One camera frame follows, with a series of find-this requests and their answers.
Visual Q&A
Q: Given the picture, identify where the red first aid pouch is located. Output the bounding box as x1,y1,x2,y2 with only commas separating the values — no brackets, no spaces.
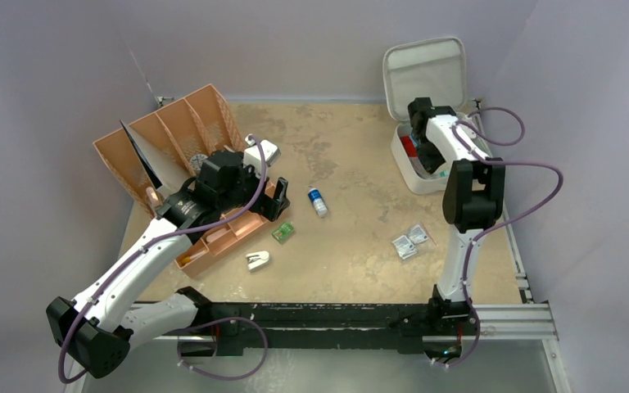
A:
400,135,418,158

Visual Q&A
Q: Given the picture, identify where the white stapler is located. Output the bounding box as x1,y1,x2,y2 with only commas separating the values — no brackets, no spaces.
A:
246,251,270,273

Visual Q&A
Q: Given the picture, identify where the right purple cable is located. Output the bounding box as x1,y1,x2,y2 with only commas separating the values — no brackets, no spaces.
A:
433,106,564,370

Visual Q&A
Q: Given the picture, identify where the grey open storage case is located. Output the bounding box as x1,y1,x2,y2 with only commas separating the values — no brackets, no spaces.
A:
382,37,473,195

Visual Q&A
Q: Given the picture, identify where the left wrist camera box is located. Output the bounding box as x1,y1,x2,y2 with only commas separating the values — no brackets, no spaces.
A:
242,134,281,172

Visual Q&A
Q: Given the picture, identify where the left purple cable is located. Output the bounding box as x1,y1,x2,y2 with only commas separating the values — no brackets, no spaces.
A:
57,135,269,384

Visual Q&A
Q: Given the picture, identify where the base loop purple cable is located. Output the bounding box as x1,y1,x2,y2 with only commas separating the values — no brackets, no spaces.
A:
175,316,269,382

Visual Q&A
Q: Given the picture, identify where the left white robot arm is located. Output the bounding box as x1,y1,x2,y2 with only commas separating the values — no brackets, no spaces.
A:
46,144,289,378

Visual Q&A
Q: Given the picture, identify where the dark folder in rack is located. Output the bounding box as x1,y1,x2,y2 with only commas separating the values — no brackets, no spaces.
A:
120,120,162,189

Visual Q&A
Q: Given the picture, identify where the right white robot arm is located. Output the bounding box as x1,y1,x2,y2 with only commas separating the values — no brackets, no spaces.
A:
407,97,505,333

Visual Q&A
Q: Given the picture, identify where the pink file organizer rack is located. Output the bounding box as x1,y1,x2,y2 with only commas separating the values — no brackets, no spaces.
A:
93,84,246,217

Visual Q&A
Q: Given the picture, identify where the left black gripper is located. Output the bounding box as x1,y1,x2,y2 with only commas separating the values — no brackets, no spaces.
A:
218,155,287,221

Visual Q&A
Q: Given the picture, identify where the blue grey tape roll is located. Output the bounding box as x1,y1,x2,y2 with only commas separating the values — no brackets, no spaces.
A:
189,153,208,174

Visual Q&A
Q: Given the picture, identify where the alcohol pad sachet pair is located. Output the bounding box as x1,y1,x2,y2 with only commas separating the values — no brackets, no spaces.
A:
391,235,418,260

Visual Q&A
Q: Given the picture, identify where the pink desk tray organizer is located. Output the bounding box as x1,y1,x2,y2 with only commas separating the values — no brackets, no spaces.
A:
174,211,274,278

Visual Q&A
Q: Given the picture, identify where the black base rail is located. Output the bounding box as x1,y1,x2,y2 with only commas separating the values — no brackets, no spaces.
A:
176,287,480,360

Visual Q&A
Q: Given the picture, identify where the blue white bandage roll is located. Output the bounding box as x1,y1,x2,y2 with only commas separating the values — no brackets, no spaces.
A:
307,187,328,218

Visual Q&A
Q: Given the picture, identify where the green small box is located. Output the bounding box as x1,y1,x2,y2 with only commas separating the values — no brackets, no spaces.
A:
272,221,295,244

